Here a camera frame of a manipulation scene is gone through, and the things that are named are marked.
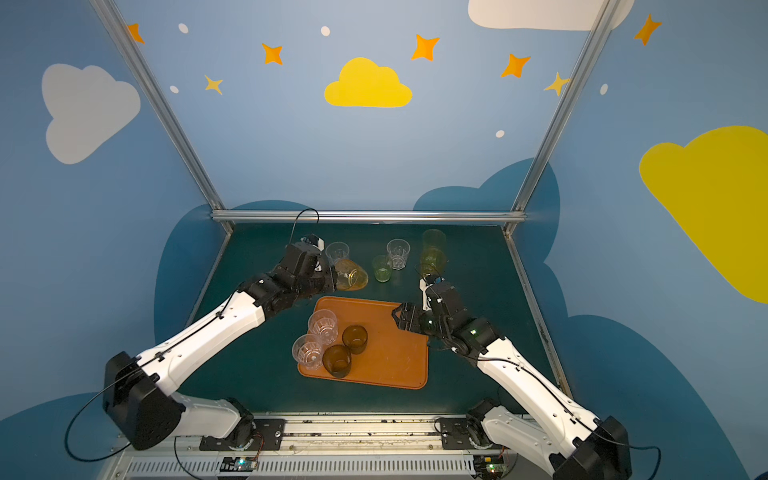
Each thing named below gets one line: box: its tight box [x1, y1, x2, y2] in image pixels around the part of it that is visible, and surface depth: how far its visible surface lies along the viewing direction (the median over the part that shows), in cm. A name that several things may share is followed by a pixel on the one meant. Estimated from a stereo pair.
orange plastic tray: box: [298, 297, 429, 390], surface depth 88 cm
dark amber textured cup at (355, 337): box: [342, 324, 368, 355], surface depth 86 cm
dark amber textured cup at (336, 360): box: [322, 344, 352, 379], surface depth 84 cm
